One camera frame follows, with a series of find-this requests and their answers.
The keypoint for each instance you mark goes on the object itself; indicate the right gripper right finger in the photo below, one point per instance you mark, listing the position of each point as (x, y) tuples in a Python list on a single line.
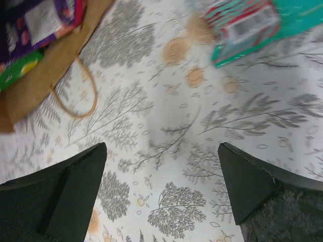
[(270, 203)]

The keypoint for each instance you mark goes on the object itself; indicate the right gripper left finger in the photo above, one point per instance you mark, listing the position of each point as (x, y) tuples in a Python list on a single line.
[(55, 203)]

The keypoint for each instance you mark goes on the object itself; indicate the red brown paper bag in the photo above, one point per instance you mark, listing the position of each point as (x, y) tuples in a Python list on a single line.
[(29, 91)]

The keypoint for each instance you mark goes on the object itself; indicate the teal snack packet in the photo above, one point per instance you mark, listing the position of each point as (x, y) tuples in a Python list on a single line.
[(243, 27)]

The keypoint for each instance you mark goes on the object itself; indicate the red green snack packet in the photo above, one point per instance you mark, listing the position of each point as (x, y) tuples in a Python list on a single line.
[(13, 70)]

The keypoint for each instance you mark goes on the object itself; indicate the floral table mat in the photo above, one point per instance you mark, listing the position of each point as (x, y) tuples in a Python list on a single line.
[(162, 111)]

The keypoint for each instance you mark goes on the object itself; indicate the purple snack packet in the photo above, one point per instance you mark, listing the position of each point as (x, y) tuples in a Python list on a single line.
[(27, 26)]

